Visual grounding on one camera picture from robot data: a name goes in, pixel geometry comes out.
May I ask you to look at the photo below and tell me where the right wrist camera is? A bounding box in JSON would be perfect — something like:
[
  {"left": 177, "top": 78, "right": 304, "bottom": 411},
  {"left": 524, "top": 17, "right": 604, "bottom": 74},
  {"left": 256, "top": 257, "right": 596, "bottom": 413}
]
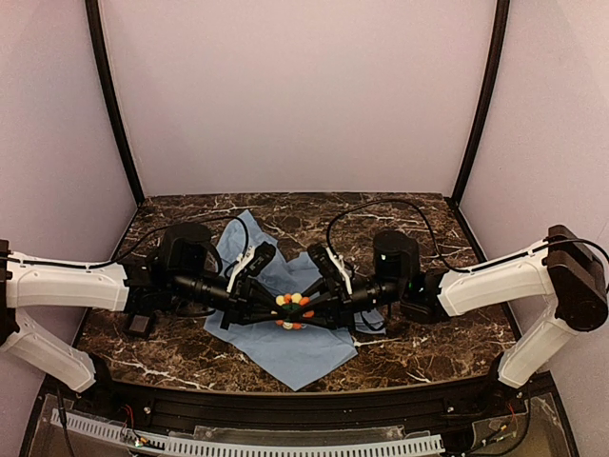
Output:
[{"left": 307, "top": 244, "right": 353, "bottom": 296}]

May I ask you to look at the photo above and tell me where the white slotted cable duct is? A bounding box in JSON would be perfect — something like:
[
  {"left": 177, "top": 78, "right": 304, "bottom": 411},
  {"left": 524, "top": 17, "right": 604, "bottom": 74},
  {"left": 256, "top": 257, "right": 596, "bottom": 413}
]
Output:
[{"left": 67, "top": 412, "right": 445, "bottom": 456}]

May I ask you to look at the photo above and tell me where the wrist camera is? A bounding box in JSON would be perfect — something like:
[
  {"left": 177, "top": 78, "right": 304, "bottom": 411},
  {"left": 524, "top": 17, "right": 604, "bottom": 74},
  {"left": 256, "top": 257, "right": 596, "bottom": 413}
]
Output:
[
  {"left": 226, "top": 242, "right": 276, "bottom": 293},
  {"left": 307, "top": 244, "right": 353, "bottom": 296}
]

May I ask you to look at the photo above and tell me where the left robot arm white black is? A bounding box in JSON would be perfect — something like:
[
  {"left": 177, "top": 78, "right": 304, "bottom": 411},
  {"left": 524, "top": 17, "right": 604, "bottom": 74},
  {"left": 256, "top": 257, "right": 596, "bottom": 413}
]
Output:
[{"left": 1, "top": 223, "right": 287, "bottom": 393}]

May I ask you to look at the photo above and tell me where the light blue shirt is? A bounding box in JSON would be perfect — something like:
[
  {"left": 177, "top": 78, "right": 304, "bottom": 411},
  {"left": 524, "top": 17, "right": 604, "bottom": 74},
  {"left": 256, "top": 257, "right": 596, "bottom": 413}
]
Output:
[{"left": 204, "top": 210, "right": 358, "bottom": 390}]

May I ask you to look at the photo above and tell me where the right black frame post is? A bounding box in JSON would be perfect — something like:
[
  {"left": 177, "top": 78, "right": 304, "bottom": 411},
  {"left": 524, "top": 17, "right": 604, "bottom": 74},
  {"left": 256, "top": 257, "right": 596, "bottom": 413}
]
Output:
[{"left": 450, "top": 0, "right": 511, "bottom": 207}]

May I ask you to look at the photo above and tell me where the black front table rail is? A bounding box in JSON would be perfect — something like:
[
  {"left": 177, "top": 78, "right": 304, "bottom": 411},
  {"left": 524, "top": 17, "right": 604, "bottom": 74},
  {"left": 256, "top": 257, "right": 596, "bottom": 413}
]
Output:
[{"left": 113, "top": 378, "right": 525, "bottom": 431}]

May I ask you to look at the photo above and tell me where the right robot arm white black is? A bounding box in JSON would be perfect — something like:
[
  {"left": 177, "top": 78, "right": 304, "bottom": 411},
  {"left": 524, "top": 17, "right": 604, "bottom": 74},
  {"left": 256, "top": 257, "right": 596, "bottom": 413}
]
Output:
[{"left": 289, "top": 225, "right": 608, "bottom": 389}]

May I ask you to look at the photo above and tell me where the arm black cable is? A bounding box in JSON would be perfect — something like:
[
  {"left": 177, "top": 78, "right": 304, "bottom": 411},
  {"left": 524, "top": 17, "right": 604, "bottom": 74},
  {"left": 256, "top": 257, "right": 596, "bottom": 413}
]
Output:
[
  {"left": 326, "top": 199, "right": 609, "bottom": 332},
  {"left": 0, "top": 217, "right": 251, "bottom": 315}
]

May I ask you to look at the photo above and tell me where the left black frame post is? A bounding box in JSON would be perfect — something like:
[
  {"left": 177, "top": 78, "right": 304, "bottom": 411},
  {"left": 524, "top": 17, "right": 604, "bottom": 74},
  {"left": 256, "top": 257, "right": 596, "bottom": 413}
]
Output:
[{"left": 84, "top": 0, "right": 145, "bottom": 207}]

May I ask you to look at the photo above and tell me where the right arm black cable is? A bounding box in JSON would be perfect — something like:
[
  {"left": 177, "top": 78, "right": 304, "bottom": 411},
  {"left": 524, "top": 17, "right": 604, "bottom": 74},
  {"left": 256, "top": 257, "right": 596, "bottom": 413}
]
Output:
[{"left": 326, "top": 199, "right": 609, "bottom": 332}]

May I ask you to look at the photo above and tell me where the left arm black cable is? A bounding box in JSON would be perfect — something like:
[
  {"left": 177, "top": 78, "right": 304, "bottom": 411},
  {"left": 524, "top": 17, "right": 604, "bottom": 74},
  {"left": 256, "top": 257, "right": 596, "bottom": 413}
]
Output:
[{"left": 0, "top": 217, "right": 251, "bottom": 315}]

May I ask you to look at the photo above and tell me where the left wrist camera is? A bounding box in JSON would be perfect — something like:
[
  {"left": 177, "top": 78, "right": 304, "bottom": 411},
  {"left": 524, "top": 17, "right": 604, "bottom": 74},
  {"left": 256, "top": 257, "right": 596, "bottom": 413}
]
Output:
[{"left": 226, "top": 242, "right": 276, "bottom": 293}]

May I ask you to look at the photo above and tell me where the plush sunflower brooch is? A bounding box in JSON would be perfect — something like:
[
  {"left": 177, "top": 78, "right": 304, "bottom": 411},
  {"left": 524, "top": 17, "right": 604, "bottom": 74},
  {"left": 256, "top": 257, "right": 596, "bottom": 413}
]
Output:
[{"left": 275, "top": 293, "right": 310, "bottom": 330}]

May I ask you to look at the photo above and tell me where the near black square tray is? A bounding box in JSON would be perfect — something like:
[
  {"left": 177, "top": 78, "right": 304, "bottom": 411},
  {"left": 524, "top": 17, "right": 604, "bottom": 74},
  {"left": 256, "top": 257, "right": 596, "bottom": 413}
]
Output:
[{"left": 123, "top": 313, "right": 156, "bottom": 339}]

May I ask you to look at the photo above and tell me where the black frame post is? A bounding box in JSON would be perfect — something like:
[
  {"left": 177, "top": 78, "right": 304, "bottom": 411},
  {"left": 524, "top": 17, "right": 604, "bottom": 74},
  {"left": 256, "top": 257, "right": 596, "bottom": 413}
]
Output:
[
  {"left": 450, "top": 0, "right": 511, "bottom": 207},
  {"left": 84, "top": 0, "right": 145, "bottom": 207}
]

